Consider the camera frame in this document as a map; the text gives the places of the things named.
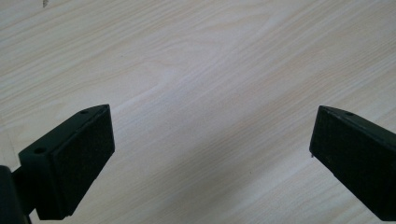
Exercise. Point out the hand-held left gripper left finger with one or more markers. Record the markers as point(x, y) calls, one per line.
point(74, 161)

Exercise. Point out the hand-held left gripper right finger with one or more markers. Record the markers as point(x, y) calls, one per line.
point(358, 155)

